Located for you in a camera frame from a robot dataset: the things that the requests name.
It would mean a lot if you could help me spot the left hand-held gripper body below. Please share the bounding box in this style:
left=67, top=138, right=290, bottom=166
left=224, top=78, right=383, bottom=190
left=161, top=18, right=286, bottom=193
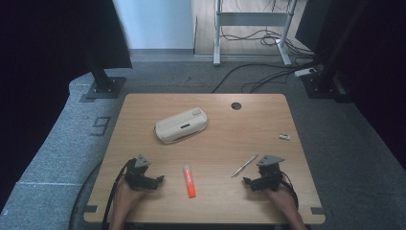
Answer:
left=124, top=154, right=156, bottom=192

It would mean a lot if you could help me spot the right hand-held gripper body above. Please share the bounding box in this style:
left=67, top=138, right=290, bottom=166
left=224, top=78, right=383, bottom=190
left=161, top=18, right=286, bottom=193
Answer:
left=255, top=154, right=285, bottom=192

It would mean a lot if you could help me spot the silver clear ballpoint pen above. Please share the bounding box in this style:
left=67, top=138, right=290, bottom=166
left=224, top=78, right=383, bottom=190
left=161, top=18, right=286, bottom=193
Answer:
left=231, top=153, right=259, bottom=178

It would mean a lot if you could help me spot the beige fabric pencil case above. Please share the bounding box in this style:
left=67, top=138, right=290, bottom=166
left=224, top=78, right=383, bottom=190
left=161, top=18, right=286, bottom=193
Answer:
left=154, top=106, right=209, bottom=145

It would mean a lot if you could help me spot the person's left hand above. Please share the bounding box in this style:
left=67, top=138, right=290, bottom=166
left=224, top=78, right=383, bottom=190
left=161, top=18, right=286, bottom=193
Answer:
left=113, top=180, right=147, bottom=210

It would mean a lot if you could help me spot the person's right hand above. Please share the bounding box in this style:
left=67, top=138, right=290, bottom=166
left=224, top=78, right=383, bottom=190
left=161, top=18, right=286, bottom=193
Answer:
left=266, top=186, right=298, bottom=212

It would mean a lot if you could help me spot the orange highlighter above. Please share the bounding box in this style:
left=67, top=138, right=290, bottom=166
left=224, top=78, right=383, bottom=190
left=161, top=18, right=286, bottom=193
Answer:
left=183, top=164, right=197, bottom=199

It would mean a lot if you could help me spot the black metal stand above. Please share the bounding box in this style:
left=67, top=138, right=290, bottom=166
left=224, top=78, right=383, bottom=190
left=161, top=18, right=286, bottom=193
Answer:
left=85, top=47, right=127, bottom=100
left=301, top=0, right=372, bottom=104

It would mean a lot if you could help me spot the white power strip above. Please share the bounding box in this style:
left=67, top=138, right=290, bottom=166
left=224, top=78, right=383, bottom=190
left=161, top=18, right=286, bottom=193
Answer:
left=293, top=67, right=317, bottom=78

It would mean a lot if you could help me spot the black curtain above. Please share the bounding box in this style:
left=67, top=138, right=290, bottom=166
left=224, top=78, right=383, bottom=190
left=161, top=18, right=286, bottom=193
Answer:
left=295, top=0, right=406, bottom=172
left=0, top=0, right=134, bottom=209

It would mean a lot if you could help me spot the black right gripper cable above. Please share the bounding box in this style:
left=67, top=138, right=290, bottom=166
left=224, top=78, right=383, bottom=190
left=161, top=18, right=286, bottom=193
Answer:
left=279, top=172, right=300, bottom=211

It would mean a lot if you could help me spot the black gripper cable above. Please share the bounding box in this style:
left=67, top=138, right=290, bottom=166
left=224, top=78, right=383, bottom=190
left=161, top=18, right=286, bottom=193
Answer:
left=101, top=158, right=135, bottom=230
left=279, top=172, right=300, bottom=211

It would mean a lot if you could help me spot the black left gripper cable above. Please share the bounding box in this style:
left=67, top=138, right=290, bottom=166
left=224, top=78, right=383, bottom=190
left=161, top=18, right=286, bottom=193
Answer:
left=101, top=158, right=135, bottom=230

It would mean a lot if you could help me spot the long black floor cable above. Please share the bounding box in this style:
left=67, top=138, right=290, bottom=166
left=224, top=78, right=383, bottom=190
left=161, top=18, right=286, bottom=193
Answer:
left=210, top=58, right=322, bottom=95

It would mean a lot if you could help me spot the tangle of black cables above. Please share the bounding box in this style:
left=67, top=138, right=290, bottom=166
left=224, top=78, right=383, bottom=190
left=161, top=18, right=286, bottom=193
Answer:
left=219, top=28, right=317, bottom=60

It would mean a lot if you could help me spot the white metal desk frame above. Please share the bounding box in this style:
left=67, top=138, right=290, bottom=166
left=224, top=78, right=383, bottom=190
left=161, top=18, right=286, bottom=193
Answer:
left=213, top=0, right=299, bottom=67

